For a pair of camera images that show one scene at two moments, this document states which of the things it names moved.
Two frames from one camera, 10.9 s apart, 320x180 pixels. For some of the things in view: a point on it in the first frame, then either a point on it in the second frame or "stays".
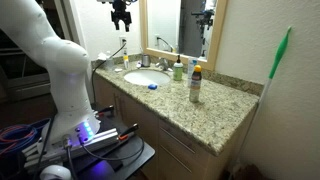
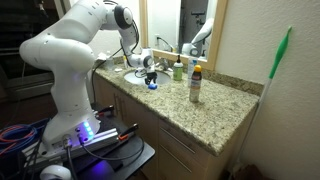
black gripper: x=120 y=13 → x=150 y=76
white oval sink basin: x=144 y=77 stays
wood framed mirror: x=185 y=28 stays
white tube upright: x=190 y=67 stays
